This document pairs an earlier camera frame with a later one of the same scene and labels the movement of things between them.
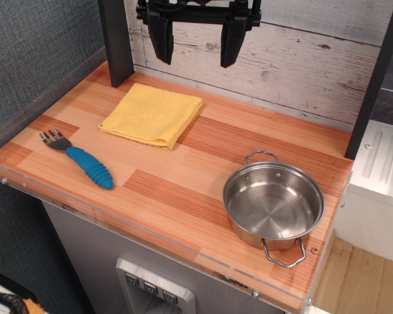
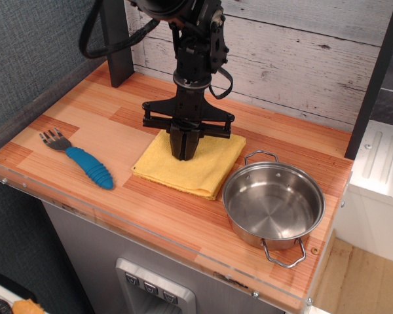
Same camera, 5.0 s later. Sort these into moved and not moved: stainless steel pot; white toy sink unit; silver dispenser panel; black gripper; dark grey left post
Moved: black gripper
Not moved: stainless steel pot; white toy sink unit; dark grey left post; silver dispenser panel
